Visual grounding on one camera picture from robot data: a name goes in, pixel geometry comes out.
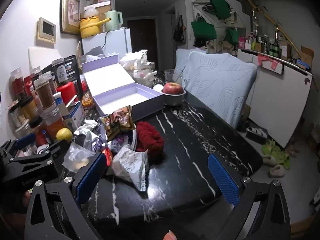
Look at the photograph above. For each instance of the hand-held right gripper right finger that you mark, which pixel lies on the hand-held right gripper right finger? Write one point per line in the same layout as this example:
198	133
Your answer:
223	180

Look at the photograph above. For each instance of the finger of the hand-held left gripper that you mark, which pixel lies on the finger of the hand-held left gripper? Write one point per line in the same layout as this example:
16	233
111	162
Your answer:
25	138
56	148

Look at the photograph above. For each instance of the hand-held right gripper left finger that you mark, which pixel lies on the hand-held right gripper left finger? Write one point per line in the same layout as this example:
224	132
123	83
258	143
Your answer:
91	177

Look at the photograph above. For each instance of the clear plastic packet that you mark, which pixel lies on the clear plastic packet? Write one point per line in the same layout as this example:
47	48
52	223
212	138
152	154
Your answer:
75	157

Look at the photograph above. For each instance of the white patterned packet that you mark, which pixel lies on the white patterned packet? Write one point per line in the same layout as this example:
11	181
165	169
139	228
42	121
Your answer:
130	165

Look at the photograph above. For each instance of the purple snack packet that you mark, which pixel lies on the purple snack packet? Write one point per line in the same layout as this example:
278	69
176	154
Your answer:
118	143

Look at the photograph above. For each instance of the brown gold snack packet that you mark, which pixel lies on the brown gold snack packet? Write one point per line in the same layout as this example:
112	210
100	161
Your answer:
120	122

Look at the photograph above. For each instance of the red knitted yarn piece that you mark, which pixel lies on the red knitted yarn piece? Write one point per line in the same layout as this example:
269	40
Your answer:
150	137

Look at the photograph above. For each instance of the lavender gift box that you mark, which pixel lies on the lavender gift box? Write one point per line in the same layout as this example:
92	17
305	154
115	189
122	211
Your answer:
110	80

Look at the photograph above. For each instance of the person's right hand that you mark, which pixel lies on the person's right hand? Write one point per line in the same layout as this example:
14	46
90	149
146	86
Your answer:
170	236

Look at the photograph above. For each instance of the yellow lemon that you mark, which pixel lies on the yellow lemon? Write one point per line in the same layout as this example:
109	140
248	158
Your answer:
64	134

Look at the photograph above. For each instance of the crumpled white tissue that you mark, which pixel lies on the crumpled white tissue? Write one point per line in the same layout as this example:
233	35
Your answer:
86	127

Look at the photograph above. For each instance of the blue white carton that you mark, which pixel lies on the blue white carton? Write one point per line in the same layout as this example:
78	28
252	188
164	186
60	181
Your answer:
76	116

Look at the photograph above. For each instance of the cluster of spice jars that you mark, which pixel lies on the cluster of spice jars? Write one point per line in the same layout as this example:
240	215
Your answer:
45	95

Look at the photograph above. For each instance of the beige slipper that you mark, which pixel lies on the beige slipper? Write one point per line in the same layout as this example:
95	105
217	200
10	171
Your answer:
276	172
268	160

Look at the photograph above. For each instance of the yellow orange snack bag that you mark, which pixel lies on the yellow orange snack bag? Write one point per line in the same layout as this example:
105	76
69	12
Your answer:
87	102

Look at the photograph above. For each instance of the black white striped item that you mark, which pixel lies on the black white striped item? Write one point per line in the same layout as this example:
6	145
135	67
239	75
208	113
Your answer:
256	133

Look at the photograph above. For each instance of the red canister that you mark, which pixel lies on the red canister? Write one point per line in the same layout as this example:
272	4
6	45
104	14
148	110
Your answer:
66	92

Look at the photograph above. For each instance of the green slippers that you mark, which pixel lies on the green slippers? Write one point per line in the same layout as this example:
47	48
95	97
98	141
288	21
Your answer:
275	152

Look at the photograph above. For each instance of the black printed pouch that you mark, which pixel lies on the black printed pouch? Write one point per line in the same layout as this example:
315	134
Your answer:
71	67

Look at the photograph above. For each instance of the white cabinet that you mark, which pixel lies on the white cabinet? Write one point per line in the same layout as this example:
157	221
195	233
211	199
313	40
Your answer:
275	105

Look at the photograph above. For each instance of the large leaf pattern chair cushion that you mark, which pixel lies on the large leaf pattern chair cushion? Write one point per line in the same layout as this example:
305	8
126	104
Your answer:
220	87

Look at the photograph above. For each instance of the metal bowl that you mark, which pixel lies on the metal bowl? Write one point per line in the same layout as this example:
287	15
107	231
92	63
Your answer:
173	100

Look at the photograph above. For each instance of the gold leaf ornament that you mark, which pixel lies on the gold leaf ornament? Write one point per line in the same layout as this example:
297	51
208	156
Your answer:
79	51

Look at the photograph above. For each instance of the grey plastic pouch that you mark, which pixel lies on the grey plastic pouch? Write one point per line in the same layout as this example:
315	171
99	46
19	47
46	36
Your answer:
96	52

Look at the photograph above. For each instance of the red apple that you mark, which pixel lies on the red apple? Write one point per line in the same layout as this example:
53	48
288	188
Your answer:
173	88

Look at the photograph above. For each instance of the crinkled clear bag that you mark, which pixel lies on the crinkled clear bag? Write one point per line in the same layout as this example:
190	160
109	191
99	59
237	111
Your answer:
111	54

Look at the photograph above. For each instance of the white roll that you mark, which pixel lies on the white roll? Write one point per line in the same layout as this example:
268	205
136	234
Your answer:
157	88

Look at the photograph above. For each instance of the white ceramic teapot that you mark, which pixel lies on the white ceramic teapot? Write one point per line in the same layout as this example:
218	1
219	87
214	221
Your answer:
141	73

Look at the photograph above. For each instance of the clear plastic food bag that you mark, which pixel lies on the clear plastic food bag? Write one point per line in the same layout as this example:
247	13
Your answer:
130	60

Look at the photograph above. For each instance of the glass mug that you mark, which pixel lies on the glass mug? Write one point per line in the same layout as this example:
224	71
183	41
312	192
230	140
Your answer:
171	76

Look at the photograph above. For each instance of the white refrigerator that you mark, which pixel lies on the white refrigerator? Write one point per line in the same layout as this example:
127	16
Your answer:
112	42

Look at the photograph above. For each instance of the yellow pot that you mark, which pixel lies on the yellow pot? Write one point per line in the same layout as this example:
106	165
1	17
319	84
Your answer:
88	28

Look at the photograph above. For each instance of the small leaf pattern chair cushion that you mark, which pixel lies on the small leaf pattern chair cushion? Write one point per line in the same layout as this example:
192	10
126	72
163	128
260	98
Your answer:
181	62

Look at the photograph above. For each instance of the pink cloth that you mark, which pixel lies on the pink cloth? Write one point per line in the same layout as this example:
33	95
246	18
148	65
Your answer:
271	62

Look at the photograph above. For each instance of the gold framed picture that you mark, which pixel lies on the gold framed picture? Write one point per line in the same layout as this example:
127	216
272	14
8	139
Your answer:
71	10

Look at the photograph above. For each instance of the green electric kettle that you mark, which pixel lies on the green electric kettle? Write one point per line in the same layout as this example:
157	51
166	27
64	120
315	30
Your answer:
112	21

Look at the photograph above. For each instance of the white plastic bag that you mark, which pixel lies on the white plastic bag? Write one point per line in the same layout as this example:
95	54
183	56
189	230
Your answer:
90	12

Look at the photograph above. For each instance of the dark door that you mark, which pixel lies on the dark door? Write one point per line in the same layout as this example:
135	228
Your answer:
143	37

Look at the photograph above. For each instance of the row of bottles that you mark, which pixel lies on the row of bottles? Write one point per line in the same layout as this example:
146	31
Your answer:
273	47

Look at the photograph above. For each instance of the small green tote bag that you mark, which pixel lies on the small green tote bag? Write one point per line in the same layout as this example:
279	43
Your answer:
232	36

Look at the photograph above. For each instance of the stacked cardboard boxes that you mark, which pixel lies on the stacked cardboard boxes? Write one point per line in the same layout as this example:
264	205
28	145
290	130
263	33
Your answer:
103	8

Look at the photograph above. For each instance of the brown cardboard box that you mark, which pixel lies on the brown cardboard box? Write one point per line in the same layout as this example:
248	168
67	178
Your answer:
306	55

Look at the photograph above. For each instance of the wide green tote bag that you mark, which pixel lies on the wide green tote bag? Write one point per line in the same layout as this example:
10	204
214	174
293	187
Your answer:
203	31

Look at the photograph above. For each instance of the black hanging bag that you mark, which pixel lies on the black hanging bag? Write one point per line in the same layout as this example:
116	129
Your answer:
178	32

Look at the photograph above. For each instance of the bamboo stair railing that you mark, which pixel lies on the bamboo stair railing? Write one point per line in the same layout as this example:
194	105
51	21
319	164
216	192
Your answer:
285	33

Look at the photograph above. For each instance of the tall green tote bag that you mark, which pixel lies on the tall green tote bag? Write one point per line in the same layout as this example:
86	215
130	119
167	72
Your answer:
220	7

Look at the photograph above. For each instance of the wall intercom panel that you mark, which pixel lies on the wall intercom panel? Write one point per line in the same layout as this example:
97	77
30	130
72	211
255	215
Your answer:
46	30

